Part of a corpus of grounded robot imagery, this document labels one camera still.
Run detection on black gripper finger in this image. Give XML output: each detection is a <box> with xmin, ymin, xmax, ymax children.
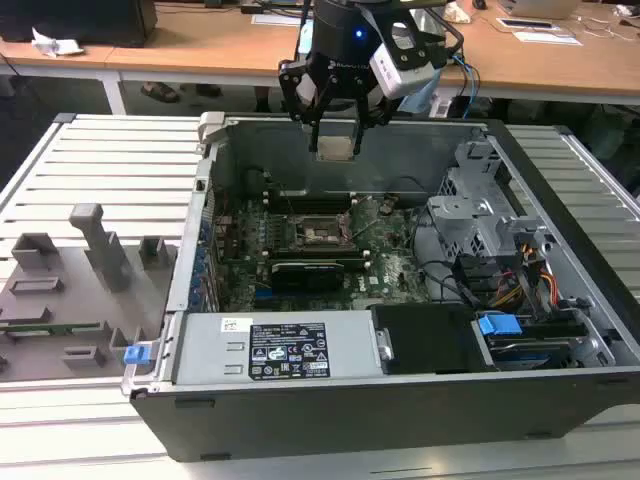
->
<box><xmin>349</xmin><ymin>77</ymin><xmax>393</xmax><ymax>156</ymax></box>
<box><xmin>278</xmin><ymin>59</ymin><xmax>335</xmax><ymax>154</ymax></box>

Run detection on silver square CPU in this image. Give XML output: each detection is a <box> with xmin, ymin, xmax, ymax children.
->
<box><xmin>315</xmin><ymin>134</ymin><xmax>357</xmax><ymax>163</ymax></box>

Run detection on metal socket cover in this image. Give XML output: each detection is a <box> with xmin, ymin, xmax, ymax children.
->
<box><xmin>338</xmin><ymin>212</ymin><xmax>359</xmax><ymax>247</ymax></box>

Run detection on CPU socket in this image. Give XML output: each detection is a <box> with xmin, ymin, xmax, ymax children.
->
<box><xmin>289</xmin><ymin>214</ymin><xmax>359</xmax><ymax>251</ymax></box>

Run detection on black RAM slots bank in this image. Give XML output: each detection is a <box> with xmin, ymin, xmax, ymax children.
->
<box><xmin>263</xmin><ymin>192</ymin><xmax>354</xmax><ymax>214</ymax></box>
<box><xmin>222</xmin><ymin>245</ymin><xmax>365</xmax><ymax>271</ymax></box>

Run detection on white box under desk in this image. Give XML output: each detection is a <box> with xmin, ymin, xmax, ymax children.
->
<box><xmin>428</xmin><ymin>93</ymin><xmax>454</xmax><ymax>119</ymax></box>

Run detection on green motherboard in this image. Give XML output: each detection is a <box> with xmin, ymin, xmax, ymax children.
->
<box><xmin>212</xmin><ymin>192</ymin><xmax>432</xmax><ymax>314</ymax></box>

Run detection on silver metal drive cage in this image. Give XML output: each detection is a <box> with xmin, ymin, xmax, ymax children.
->
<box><xmin>427</xmin><ymin>139</ymin><xmax>551</xmax><ymax>261</ymax></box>

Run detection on long wooden desk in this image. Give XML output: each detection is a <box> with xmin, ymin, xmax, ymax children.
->
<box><xmin>104</xmin><ymin>0</ymin><xmax>640</xmax><ymax>107</ymax></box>

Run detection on black graphics card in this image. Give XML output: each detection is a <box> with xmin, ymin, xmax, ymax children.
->
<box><xmin>269</xmin><ymin>259</ymin><xmax>346</xmax><ymax>295</ymax></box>

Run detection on silver laptop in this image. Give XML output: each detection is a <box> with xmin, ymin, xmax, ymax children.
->
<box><xmin>499</xmin><ymin>0</ymin><xmax>581</xmax><ymax>19</ymax></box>

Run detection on white paper sheets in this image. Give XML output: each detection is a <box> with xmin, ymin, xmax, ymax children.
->
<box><xmin>494</xmin><ymin>17</ymin><xmax>584</xmax><ymax>47</ymax></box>

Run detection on black label sticker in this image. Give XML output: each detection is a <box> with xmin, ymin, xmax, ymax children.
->
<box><xmin>248</xmin><ymin>322</ymin><xmax>332</xmax><ymax>380</ymax></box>

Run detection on black plastic shroud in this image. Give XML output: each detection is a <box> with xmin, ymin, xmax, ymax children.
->
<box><xmin>369</xmin><ymin>303</ymin><xmax>496</xmax><ymax>376</ymax></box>

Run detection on blue disk carrier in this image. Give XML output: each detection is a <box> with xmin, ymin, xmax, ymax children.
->
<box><xmin>477</xmin><ymin>312</ymin><xmax>522</xmax><ymax>347</ymax></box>

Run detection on grey power supply unit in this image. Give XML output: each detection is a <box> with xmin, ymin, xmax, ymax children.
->
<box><xmin>172</xmin><ymin>312</ymin><xmax>384</xmax><ymax>386</ymax></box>

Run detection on black monitor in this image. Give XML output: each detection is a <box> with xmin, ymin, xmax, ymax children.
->
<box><xmin>0</xmin><ymin>0</ymin><xmax>159</xmax><ymax>49</ymax></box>

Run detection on short wooden desk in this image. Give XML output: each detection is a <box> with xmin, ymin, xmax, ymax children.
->
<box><xmin>0</xmin><ymin>38</ymin><xmax>126</xmax><ymax>117</ymax></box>

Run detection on crumpled white paper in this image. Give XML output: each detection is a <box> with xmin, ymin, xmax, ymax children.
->
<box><xmin>30</xmin><ymin>27</ymin><xmax>85</xmax><ymax>59</ymax></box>

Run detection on hard disk drive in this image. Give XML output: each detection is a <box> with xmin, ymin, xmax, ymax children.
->
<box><xmin>487</xmin><ymin>334</ymin><xmax>576</xmax><ymax>372</ymax></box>

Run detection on blue case latch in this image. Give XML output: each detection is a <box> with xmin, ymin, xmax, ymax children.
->
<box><xmin>123</xmin><ymin>343</ymin><xmax>151</xmax><ymax>367</ymax></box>

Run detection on black open PC case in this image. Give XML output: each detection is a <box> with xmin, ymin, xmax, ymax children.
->
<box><xmin>122</xmin><ymin>110</ymin><xmax>640</xmax><ymax>464</ymax></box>

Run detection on grey parts rack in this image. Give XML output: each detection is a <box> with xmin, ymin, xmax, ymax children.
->
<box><xmin>0</xmin><ymin>202</ymin><xmax>180</xmax><ymax>384</ymax></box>

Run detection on green RAM stick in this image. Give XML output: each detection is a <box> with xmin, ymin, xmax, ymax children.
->
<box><xmin>0</xmin><ymin>322</ymin><xmax>101</xmax><ymax>335</ymax></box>

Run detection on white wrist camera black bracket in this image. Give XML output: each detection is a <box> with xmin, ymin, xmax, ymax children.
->
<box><xmin>372</xmin><ymin>22</ymin><xmax>446</xmax><ymax>100</ymax></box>

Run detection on grey case corner handle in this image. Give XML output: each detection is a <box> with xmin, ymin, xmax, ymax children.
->
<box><xmin>197</xmin><ymin>110</ymin><xmax>227</xmax><ymax>147</ymax></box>

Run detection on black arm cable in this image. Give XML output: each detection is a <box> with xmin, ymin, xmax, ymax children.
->
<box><xmin>432</xmin><ymin>7</ymin><xmax>465</xmax><ymax>57</ymax></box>

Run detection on blue cable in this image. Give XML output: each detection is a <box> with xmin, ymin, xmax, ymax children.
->
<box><xmin>449</xmin><ymin>52</ymin><xmax>482</xmax><ymax>121</ymax></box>

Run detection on coloured wire bundle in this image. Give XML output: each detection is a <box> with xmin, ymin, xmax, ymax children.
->
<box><xmin>492</xmin><ymin>239</ymin><xmax>560</xmax><ymax>309</ymax></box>

